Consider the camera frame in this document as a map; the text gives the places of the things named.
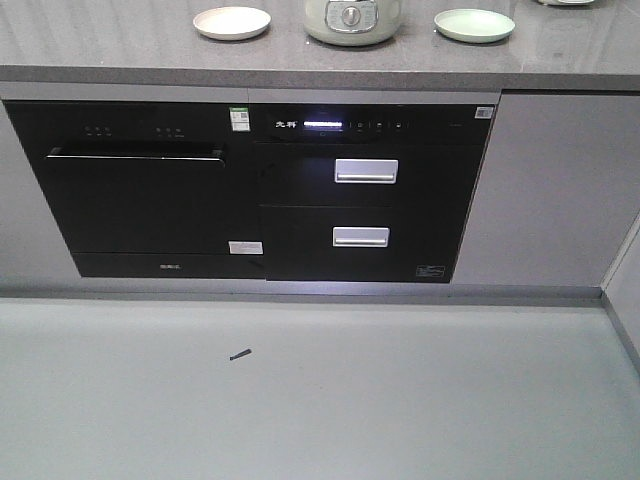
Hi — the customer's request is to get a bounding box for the black drawer disinfection cabinet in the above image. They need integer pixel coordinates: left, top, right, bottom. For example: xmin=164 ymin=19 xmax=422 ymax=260
xmin=250 ymin=103 xmax=494 ymax=283

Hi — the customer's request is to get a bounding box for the small black floor strip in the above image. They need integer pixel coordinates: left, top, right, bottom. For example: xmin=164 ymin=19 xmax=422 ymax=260
xmin=229 ymin=349 xmax=252 ymax=361

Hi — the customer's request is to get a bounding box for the black built-in dishwasher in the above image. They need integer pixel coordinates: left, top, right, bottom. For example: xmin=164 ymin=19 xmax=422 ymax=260
xmin=4 ymin=100 xmax=264 ymax=279

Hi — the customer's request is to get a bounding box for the green electric cooking pot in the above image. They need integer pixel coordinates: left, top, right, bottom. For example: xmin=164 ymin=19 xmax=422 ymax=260
xmin=303 ymin=0 xmax=403 ymax=46

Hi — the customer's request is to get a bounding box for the beige plate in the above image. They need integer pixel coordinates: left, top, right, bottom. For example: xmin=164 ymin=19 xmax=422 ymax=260
xmin=192 ymin=7 xmax=271 ymax=41

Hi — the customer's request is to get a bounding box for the grey cabinet door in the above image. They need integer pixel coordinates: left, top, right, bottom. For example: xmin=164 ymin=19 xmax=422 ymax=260
xmin=453 ymin=93 xmax=639 ymax=287

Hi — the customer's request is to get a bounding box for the green plate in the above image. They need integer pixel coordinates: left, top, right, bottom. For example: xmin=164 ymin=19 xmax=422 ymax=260
xmin=434 ymin=9 xmax=515 ymax=44

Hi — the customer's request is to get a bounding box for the grey side cabinet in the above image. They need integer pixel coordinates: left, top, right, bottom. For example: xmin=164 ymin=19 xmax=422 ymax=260
xmin=602 ymin=215 xmax=639 ymax=355

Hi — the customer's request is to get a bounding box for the white blender appliance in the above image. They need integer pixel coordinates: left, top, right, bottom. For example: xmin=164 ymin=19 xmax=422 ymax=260
xmin=537 ymin=0 xmax=595 ymax=6

